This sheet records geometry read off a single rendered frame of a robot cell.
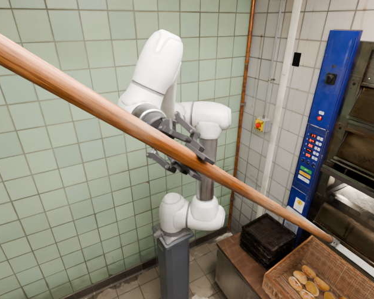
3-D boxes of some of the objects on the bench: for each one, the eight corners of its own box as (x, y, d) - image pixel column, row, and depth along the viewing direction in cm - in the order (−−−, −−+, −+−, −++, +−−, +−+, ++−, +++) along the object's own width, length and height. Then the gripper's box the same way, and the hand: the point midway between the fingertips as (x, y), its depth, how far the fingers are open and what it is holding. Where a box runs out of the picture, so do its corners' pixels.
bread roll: (311, 282, 171) (311, 278, 167) (299, 272, 178) (298, 267, 174) (316, 276, 172) (317, 273, 168) (304, 266, 180) (304, 262, 175)
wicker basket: (306, 257, 189) (314, 231, 176) (388, 327, 146) (408, 299, 133) (259, 287, 167) (265, 260, 155) (339, 380, 124) (357, 353, 111)
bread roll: (326, 295, 163) (325, 292, 159) (311, 283, 171) (310, 280, 166) (330, 288, 164) (330, 286, 160) (316, 276, 171) (315, 274, 167)
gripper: (180, 107, 65) (239, 142, 47) (147, 156, 67) (192, 209, 48) (160, 92, 61) (216, 124, 42) (124, 145, 62) (165, 199, 44)
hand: (194, 161), depth 48 cm, fingers closed on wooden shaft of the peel, 3 cm apart
